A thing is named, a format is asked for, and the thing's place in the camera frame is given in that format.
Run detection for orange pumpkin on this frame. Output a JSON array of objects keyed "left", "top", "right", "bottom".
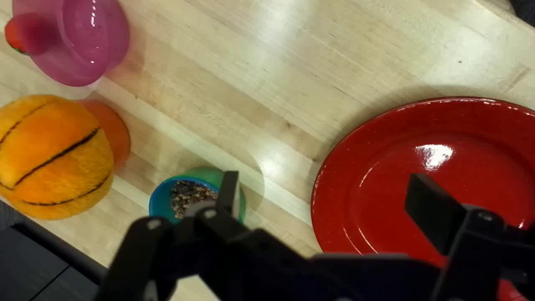
[{"left": 0, "top": 94, "right": 115, "bottom": 221}]

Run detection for translucent purple bowl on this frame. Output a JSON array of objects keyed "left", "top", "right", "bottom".
[{"left": 12, "top": 0, "right": 132, "bottom": 89}]

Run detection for small red-orange ball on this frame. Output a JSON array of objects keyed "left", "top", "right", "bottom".
[{"left": 3, "top": 14, "right": 55, "bottom": 57}]

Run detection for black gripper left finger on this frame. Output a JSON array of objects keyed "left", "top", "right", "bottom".
[{"left": 97, "top": 171, "right": 308, "bottom": 301}]

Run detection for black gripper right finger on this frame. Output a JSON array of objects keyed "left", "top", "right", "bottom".
[{"left": 405, "top": 172, "right": 535, "bottom": 301}]

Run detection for mixed dried beans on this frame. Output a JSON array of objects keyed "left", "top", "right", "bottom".
[{"left": 169, "top": 179, "right": 219, "bottom": 221}]

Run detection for blue and green bowl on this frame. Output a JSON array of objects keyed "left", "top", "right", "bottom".
[{"left": 147, "top": 166, "right": 247, "bottom": 224}]

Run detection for red plate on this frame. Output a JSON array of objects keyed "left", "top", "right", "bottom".
[{"left": 309, "top": 97, "right": 535, "bottom": 301}]

